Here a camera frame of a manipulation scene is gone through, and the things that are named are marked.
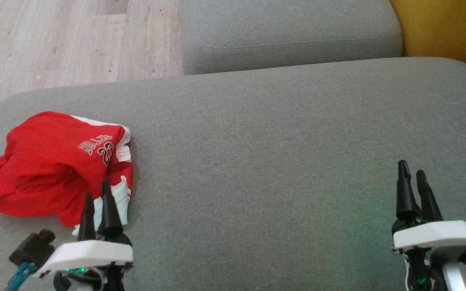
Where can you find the small grey sofa cushion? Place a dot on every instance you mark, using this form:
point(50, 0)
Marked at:
point(289, 32)

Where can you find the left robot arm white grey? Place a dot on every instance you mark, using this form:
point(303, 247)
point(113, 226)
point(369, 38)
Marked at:
point(113, 281)

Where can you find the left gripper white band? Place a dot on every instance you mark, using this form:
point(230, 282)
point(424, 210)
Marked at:
point(91, 252)

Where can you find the yellow upholstered furniture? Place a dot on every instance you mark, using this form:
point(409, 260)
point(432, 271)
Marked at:
point(447, 28)

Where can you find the red Bulls 23 jersey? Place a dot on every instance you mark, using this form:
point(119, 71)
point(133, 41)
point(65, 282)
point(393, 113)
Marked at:
point(18, 190)

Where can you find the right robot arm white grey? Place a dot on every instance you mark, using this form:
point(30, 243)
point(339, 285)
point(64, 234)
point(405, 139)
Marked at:
point(455, 275)

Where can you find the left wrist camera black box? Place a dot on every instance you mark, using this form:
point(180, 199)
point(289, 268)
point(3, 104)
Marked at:
point(32, 248)

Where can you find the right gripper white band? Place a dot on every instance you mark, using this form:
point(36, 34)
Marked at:
point(439, 236)

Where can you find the large grey sofa seat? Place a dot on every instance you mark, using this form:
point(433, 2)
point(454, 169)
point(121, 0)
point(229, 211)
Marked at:
point(257, 182)

